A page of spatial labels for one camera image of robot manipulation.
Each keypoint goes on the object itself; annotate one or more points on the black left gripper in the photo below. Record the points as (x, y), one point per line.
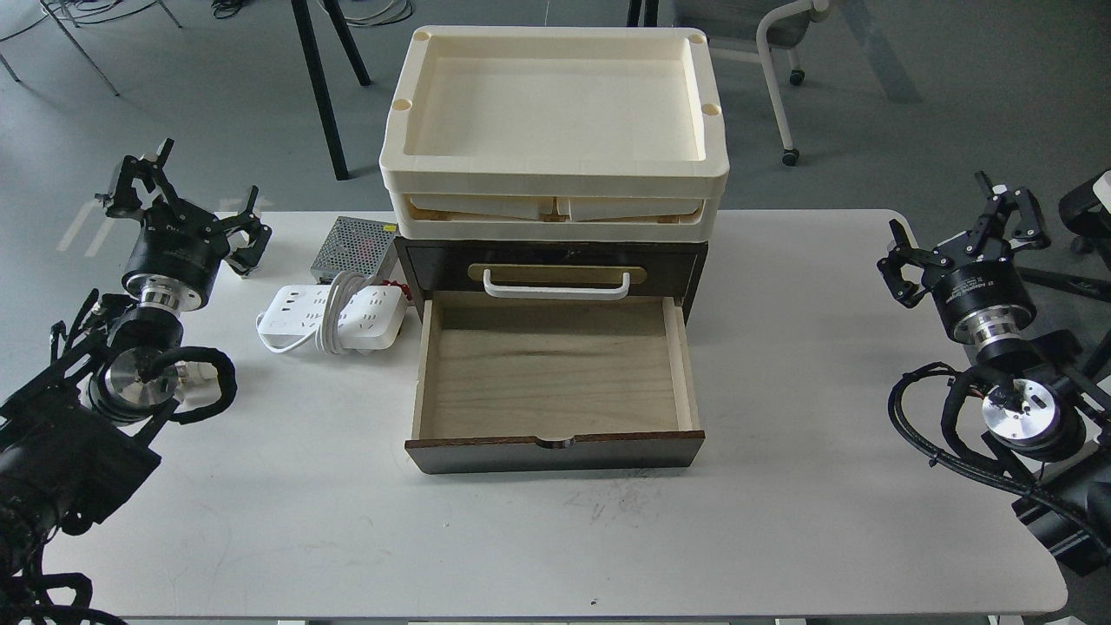
(178, 241)

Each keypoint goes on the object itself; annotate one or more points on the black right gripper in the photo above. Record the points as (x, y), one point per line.
(981, 286)

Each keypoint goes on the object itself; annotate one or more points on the white power strip with cable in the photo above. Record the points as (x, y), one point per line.
(353, 316)

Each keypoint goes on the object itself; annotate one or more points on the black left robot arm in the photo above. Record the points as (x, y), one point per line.
(77, 437)

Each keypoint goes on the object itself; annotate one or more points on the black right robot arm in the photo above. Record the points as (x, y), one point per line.
(1027, 417)

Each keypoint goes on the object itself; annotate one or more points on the metal mesh power supply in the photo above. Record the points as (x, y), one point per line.
(357, 245)

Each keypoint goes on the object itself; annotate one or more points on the white plastic pipe valve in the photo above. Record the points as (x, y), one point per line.
(193, 376)

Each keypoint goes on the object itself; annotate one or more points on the cream plastic stacked tray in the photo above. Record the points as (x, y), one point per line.
(556, 134)

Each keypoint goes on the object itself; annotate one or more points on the open wooden drawer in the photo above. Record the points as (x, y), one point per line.
(518, 385)

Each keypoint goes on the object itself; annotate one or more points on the brass valve red handle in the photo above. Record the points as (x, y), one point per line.
(401, 285)

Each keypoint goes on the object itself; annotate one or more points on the white frame office chair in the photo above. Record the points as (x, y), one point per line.
(752, 31)

